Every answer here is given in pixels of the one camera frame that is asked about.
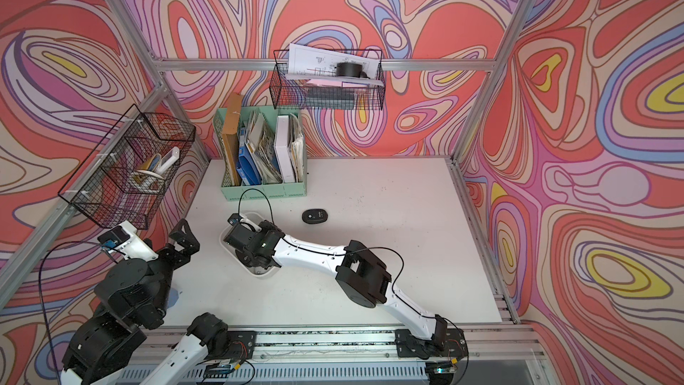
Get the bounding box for aluminium rail base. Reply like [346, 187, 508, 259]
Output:
[87, 323, 535, 385]

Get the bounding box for green file organizer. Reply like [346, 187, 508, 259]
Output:
[213, 106, 307, 201]

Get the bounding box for black wire basket left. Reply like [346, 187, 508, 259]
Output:
[58, 105, 196, 230]

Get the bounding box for brown envelope folder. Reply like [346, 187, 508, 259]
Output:
[221, 93, 242, 186]

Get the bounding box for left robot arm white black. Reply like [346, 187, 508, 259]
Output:
[59, 219, 231, 384]

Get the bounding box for black tape roll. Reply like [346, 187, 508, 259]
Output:
[335, 62, 368, 78]

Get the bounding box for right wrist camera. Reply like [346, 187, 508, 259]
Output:
[227, 213, 253, 228]

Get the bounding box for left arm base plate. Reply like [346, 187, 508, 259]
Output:
[213, 331, 258, 360]

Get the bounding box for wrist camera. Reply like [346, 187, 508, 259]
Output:
[227, 213, 253, 228]
[97, 221, 159, 261]

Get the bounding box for white book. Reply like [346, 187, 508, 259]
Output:
[274, 115, 297, 184]

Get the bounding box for blue folder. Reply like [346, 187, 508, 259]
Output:
[237, 135, 262, 185]

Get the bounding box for green circuit board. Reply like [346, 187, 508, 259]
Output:
[202, 363, 242, 381]

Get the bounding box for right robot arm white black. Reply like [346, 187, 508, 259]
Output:
[223, 213, 448, 358]

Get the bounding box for white tube in basket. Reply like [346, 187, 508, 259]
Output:
[154, 146, 180, 176]

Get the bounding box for black wire basket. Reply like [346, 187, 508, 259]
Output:
[58, 105, 196, 230]
[269, 47, 387, 111]

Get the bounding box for white storage tray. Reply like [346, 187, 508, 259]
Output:
[218, 210, 279, 280]

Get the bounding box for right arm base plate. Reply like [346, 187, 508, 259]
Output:
[395, 329, 468, 360]

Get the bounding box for black mouse top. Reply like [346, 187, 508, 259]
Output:
[301, 209, 329, 225]

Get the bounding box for white paper sheets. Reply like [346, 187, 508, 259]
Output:
[284, 44, 385, 88]

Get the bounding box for yellow tape roll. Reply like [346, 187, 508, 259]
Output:
[130, 153, 165, 194]

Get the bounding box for black wire basket back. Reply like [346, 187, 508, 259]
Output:
[269, 47, 387, 111]

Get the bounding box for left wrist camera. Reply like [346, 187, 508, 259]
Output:
[97, 221, 159, 261]

